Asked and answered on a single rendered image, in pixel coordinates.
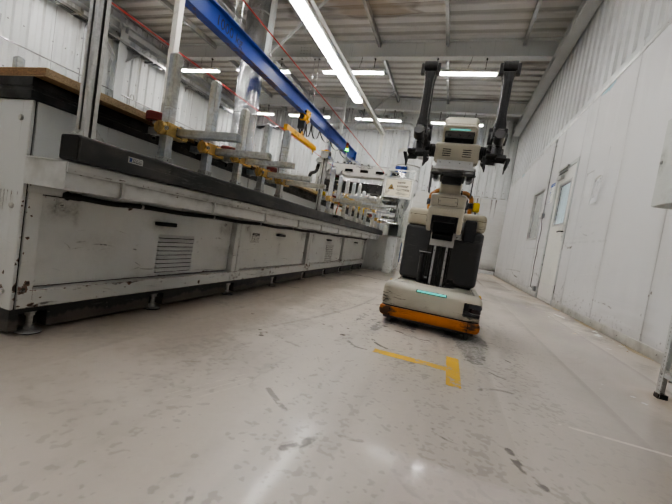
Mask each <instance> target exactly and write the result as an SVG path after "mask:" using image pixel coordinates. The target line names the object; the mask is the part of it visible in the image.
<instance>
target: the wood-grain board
mask: <svg viewBox="0 0 672 504"><path fill-rule="evenodd" d="M0 76H34V77H37V78H39V79H41V80H44V81H46V82H48V83H51V84H53V85H56V86H58V87H60V88H63V89H65V90H67V91H70V92H72V93H74V94H77V95H79V93H80V85H81V83H79V82H77V81H75V80H73V79H71V78H68V77H66V76H64V75H62V74H60V73H57V72H55V71H53V70H51V69H49V68H47V67H0ZM99 104H101V105H103V106H105V107H108V108H110V109H112V110H115V111H117V112H119V113H122V114H124V115H127V116H129V117H131V118H134V119H136V120H138V121H141V122H143V123H146V124H148V125H150V126H153V127H154V124H152V122H150V121H148V120H146V113H145V112H143V111H140V110H138V109H136V108H134V107H132V106H130V105H127V104H125V103H123V102H121V101H119V100H116V99H114V98H112V97H110V96H108V95H106V94H103V93H101V94H100V102H99ZM295 187H297V188H299V189H302V190H304V191H307V192H309V193H311V194H314V195H316V196H317V191H315V190H313V189H311V188H307V187H299V186H295Z"/></svg>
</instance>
